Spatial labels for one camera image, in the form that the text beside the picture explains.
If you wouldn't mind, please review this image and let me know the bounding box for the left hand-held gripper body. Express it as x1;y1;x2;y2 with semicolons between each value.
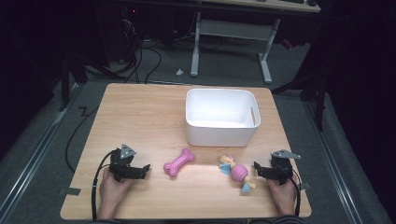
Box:
108;143;148;183

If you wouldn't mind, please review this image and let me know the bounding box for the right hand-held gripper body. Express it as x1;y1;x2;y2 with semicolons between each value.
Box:
259;148;303;187

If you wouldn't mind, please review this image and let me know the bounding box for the pink ball rope toy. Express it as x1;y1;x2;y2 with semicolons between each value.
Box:
218;154;258;194

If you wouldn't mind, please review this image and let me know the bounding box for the pink bone toy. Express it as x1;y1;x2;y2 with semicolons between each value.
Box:
163;147;197;178

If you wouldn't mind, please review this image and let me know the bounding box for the white plastic bin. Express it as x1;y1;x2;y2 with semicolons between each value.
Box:
185;88;262;148

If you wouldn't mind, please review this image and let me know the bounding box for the person's right hand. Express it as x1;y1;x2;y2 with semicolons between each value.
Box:
266;175;299;207

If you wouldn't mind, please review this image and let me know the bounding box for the person's left hand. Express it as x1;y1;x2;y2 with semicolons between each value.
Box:
99;168;133;206

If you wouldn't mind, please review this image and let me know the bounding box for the black stand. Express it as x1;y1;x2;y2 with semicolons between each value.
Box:
57;50;90;113
270;62;332;133

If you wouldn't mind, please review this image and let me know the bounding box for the dark computer tower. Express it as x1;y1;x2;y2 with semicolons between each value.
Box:
117;5;142;64

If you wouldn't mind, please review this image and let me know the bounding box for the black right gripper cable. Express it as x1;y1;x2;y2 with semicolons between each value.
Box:
275;161;302;217

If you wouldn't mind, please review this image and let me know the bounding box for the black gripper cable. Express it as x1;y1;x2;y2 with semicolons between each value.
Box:
275;161;302;217
91;149;117;222

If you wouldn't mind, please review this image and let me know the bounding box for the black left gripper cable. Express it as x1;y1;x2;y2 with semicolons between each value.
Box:
91;149;117;222

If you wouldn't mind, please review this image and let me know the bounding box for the metal floor rail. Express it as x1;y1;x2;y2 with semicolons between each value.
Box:
303;99;364;224
0;83;82;217

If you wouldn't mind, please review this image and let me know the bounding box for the black floor cable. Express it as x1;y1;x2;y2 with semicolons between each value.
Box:
64;105;99;175

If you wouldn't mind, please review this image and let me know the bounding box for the bundle of black cables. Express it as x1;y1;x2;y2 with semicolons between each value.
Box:
117;17;163;85

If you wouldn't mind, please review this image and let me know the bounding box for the desk with white frame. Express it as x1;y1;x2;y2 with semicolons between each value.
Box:
190;0;322;85

